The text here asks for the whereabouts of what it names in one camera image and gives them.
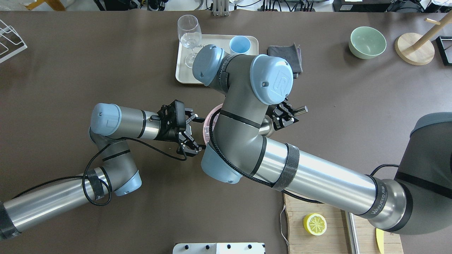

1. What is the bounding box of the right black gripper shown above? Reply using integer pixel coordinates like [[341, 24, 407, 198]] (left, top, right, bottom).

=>
[[271, 100, 300, 130]]

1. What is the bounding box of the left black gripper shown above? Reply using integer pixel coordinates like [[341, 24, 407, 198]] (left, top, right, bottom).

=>
[[154, 100, 206, 157]]

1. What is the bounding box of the pink bowl with ice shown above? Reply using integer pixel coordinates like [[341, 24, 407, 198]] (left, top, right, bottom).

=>
[[202, 103, 223, 145]]

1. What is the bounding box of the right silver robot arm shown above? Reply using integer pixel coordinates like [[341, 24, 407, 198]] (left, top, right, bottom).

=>
[[192, 44, 451, 235]]

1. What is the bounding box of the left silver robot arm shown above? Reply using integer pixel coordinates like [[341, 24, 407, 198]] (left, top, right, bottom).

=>
[[1, 100, 206, 241]]

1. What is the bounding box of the light blue cup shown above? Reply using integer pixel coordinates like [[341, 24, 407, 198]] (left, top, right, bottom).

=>
[[229, 36, 251, 55]]

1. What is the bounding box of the wooden cup tree stand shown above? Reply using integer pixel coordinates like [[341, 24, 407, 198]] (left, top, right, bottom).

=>
[[394, 12, 452, 66]]

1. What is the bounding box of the cream serving tray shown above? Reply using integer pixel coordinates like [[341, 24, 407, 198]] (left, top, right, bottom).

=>
[[175, 34, 259, 84]]

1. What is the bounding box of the dark grey folded cloth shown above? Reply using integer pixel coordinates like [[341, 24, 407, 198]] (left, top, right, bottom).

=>
[[267, 43, 303, 79]]

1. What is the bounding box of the clear wine glass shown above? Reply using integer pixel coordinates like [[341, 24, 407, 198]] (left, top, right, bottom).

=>
[[177, 14, 202, 68]]

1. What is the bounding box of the mint green bowl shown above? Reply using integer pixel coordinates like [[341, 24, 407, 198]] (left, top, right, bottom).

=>
[[348, 27, 387, 60]]

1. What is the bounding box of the half lemon slice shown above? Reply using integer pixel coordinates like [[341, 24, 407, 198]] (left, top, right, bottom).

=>
[[303, 213, 327, 236]]

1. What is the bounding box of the wooden cutting board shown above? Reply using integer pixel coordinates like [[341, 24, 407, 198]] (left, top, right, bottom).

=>
[[284, 192, 404, 254]]

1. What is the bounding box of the yellow plastic knife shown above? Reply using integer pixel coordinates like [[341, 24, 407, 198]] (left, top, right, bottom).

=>
[[375, 228, 385, 254]]

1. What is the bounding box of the black tray with glasses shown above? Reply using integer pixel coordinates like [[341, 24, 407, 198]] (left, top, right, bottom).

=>
[[435, 36, 452, 66]]

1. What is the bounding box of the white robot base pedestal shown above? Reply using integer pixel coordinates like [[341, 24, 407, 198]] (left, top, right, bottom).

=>
[[172, 242, 266, 254]]

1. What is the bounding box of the aluminium frame post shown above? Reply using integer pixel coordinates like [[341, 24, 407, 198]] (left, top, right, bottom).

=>
[[212, 0, 230, 17]]

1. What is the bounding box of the white wire cup rack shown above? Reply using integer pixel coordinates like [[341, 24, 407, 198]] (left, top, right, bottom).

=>
[[0, 20, 28, 63]]

